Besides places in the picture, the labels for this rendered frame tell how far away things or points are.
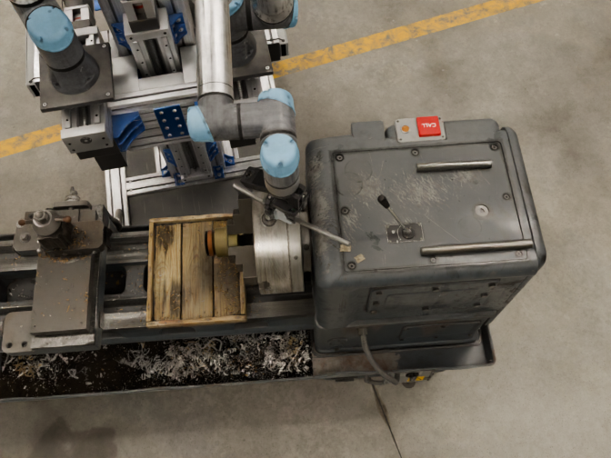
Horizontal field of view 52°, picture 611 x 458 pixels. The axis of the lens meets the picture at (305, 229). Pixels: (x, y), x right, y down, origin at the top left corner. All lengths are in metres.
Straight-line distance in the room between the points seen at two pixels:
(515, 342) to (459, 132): 1.37
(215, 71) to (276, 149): 0.23
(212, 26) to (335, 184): 0.54
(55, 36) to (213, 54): 0.68
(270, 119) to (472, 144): 0.70
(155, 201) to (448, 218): 1.61
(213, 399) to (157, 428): 0.25
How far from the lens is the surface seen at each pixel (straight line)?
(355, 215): 1.65
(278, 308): 1.97
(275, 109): 1.30
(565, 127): 3.53
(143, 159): 3.05
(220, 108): 1.32
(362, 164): 1.72
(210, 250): 1.80
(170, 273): 2.03
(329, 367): 2.25
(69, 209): 2.13
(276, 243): 1.66
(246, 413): 2.78
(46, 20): 1.99
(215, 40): 1.40
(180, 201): 2.90
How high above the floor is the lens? 2.74
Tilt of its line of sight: 65 degrees down
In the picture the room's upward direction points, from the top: 2 degrees counter-clockwise
